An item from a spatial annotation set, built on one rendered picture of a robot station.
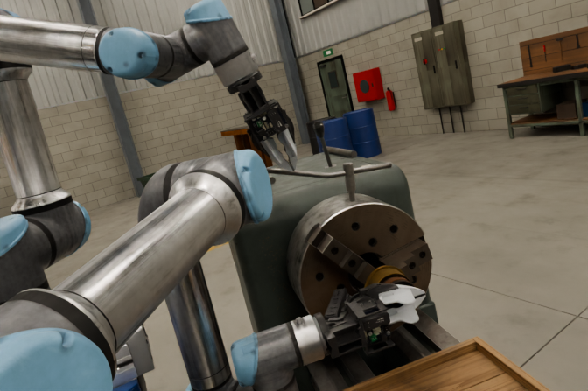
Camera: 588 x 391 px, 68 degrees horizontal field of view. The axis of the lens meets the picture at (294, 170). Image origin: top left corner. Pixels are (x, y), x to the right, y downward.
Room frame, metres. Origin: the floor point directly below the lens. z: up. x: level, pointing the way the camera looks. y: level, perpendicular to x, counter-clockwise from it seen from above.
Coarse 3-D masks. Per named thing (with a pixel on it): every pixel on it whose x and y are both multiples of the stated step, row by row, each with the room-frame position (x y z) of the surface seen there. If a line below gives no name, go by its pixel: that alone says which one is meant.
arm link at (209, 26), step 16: (208, 0) 0.80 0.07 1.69; (192, 16) 0.80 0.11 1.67; (208, 16) 0.80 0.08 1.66; (224, 16) 0.81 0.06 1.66; (192, 32) 0.81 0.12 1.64; (208, 32) 0.80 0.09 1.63; (224, 32) 0.80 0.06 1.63; (192, 48) 0.81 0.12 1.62; (208, 48) 0.81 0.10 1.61; (224, 48) 0.80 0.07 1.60; (240, 48) 0.82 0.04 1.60
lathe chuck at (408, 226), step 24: (312, 216) 0.96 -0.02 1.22; (336, 216) 0.89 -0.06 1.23; (360, 216) 0.90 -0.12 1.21; (384, 216) 0.91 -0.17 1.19; (408, 216) 0.92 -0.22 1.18; (360, 240) 0.90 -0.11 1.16; (384, 240) 0.91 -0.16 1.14; (408, 240) 0.92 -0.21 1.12; (312, 264) 0.87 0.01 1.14; (336, 264) 0.88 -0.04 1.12; (312, 288) 0.87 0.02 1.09; (336, 288) 0.88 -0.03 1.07; (312, 312) 0.87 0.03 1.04
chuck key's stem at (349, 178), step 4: (344, 164) 0.94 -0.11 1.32; (348, 164) 0.94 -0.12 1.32; (352, 164) 0.94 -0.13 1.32; (344, 168) 0.94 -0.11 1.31; (348, 168) 0.94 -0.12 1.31; (352, 168) 0.94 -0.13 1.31; (348, 172) 0.94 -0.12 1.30; (352, 172) 0.94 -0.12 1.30; (344, 176) 0.95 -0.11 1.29; (348, 176) 0.94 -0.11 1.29; (352, 176) 0.94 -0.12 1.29; (348, 180) 0.94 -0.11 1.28; (352, 180) 0.94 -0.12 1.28; (348, 184) 0.94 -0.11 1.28; (352, 184) 0.94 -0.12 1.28; (348, 188) 0.94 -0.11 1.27; (352, 188) 0.94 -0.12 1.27; (348, 192) 0.94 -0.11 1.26; (352, 192) 0.94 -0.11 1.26; (352, 196) 0.94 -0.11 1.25; (352, 200) 0.94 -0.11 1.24
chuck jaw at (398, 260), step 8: (416, 240) 0.92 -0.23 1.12; (424, 240) 0.93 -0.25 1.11; (400, 248) 0.91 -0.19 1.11; (408, 248) 0.90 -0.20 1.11; (416, 248) 0.88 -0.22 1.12; (424, 248) 0.88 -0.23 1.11; (376, 256) 0.92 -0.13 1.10; (384, 256) 0.90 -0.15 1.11; (392, 256) 0.89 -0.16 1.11; (400, 256) 0.88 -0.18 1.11; (408, 256) 0.86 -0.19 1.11; (416, 256) 0.88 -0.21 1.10; (424, 256) 0.89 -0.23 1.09; (384, 264) 0.87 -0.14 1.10; (392, 264) 0.86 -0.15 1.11; (400, 264) 0.84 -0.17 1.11; (408, 264) 0.85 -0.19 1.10; (416, 264) 0.86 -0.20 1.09; (408, 272) 0.83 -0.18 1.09; (416, 272) 0.86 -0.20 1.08
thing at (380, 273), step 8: (376, 272) 0.81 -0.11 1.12; (384, 272) 0.80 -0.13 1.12; (392, 272) 0.79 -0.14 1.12; (400, 272) 0.81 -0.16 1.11; (368, 280) 0.81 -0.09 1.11; (376, 280) 0.79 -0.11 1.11; (384, 280) 0.78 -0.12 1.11; (392, 280) 0.77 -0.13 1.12; (400, 280) 0.76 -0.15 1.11; (408, 280) 0.79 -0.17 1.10
